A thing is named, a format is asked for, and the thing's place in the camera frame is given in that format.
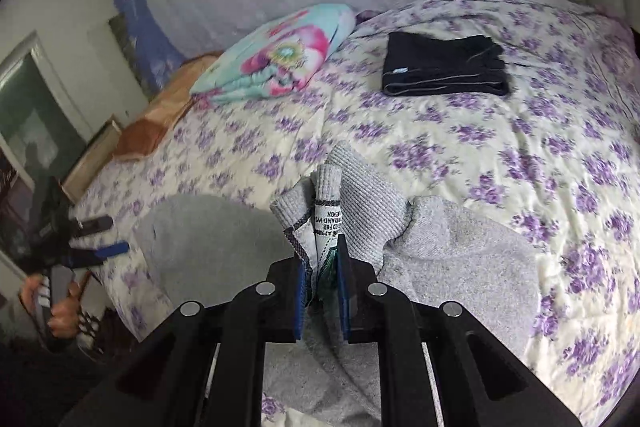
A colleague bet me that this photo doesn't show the person's left hand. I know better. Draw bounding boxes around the person's left hand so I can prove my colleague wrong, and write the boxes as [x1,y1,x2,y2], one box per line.
[21,274,85,341]

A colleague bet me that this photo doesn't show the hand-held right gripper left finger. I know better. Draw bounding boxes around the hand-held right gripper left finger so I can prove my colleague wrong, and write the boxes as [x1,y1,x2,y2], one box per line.
[60,252,308,427]

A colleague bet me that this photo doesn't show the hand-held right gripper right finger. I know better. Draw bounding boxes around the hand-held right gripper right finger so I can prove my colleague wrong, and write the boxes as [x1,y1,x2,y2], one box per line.
[336,234,583,427]

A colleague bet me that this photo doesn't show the blue cloth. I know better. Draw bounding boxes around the blue cloth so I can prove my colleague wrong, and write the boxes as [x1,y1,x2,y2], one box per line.
[112,0,183,95]

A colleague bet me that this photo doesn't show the black folded pants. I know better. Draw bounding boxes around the black folded pants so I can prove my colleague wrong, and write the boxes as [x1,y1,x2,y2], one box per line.
[381,32,510,98]

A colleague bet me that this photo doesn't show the folded floral quilt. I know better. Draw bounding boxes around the folded floral quilt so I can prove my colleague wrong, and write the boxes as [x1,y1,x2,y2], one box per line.
[190,3,357,108]

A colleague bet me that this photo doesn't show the purple floral bedspread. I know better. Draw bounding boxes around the purple floral bedspread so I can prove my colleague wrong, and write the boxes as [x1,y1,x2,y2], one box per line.
[75,0,640,427]

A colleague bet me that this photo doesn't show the orange brown pillow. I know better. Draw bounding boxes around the orange brown pillow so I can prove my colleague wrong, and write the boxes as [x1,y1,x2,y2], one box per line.
[112,52,223,160]

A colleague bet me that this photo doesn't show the white framed window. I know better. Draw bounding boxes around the white framed window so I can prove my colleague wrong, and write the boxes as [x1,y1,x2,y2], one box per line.
[0,32,93,172]

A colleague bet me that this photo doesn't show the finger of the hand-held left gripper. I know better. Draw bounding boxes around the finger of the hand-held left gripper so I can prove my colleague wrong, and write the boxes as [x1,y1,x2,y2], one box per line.
[70,215,115,236]
[69,243,132,267]

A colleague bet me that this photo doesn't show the grey sweatshirt garment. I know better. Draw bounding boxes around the grey sweatshirt garment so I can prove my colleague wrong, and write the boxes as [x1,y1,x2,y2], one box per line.
[132,142,543,427]

